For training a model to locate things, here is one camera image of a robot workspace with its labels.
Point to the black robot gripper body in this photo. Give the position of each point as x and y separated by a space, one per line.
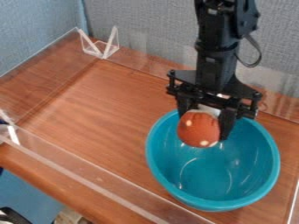
237 94

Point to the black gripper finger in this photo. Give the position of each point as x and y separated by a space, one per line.
185 104
227 118

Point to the brown plush mushroom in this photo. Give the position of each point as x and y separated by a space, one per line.
199 128

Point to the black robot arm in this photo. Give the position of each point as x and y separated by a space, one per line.
226 22

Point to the blue plastic bowl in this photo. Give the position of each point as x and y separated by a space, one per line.
221 178

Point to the clear acrylic left barrier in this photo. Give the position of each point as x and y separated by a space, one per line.
30 85

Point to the clear acrylic front barrier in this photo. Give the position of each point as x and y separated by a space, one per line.
117 189

